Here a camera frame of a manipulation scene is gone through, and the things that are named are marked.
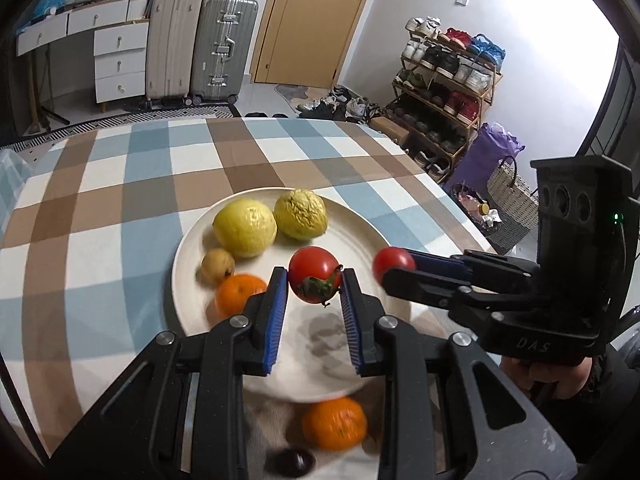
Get purple fabric bag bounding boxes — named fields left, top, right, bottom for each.
left=445, top=122, right=526, bottom=201

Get grey woven basket bag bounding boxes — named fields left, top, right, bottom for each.
left=487, top=157, right=541, bottom=256

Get white drawer desk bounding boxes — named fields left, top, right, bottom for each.
left=15, top=0, right=151, bottom=113

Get wooden shoe rack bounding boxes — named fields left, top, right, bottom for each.
left=392, top=35, right=503, bottom=181

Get blue checkered cloth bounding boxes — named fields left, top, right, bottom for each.
left=0, top=150, right=33, bottom=226

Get beige hard suitcase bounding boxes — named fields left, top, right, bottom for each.
left=145, top=0, right=204, bottom=102

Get grey floor mat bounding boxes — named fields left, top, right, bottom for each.
left=275, top=82, right=313, bottom=102

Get brown blue checkered tablecloth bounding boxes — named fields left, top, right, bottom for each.
left=0, top=117, right=501, bottom=480

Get scattered pile of sneakers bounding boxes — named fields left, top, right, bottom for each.
left=297, top=85, right=373, bottom=121

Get yellow lemon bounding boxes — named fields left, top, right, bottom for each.
left=212, top=199, right=278, bottom=260

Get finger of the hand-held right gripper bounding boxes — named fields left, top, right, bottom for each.
left=382, top=267, right=501, bottom=321
left=400, top=247, right=541, bottom=306

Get brown cardboard box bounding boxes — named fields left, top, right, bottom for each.
left=370, top=116, right=411, bottom=143

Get person's right forearm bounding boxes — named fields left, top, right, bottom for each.
left=542, top=350, right=640, bottom=466

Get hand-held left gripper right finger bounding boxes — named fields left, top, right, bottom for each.
left=340, top=267, right=581, bottom=480

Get wrinkled yellow guava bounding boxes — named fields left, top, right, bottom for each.
left=273, top=188, right=329, bottom=241

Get orange mandarin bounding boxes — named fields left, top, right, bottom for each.
left=215, top=273, right=269, bottom=318
left=301, top=396, right=369, bottom=452

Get person's right hand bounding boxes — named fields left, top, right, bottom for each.
left=500, top=355, right=593, bottom=402

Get cream round plate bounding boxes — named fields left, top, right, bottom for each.
left=171, top=187, right=408, bottom=405

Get silver hard suitcase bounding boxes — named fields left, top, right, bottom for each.
left=190, top=0, right=259, bottom=103

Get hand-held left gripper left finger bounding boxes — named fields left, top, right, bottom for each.
left=50, top=267, right=290, bottom=480

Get red tomato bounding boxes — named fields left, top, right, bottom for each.
left=372, top=246, right=417, bottom=286
left=288, top=246, right=343, bottom=307

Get dark purple plum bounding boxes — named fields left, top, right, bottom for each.
left=265, top=449, right=316, bottom=478

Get blue plastic bag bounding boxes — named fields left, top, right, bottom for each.
left=32, top=0, right=68, bottom=18

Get rows of assorted shoes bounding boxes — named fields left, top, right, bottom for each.
left=395, top=16, right=506, bottom=176

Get tan wooden door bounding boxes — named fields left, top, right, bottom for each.
left=248, top=0, right=381, bottom=90

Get small brown fruit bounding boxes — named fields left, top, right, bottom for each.
left=201, top=248, right=236, bottom=285

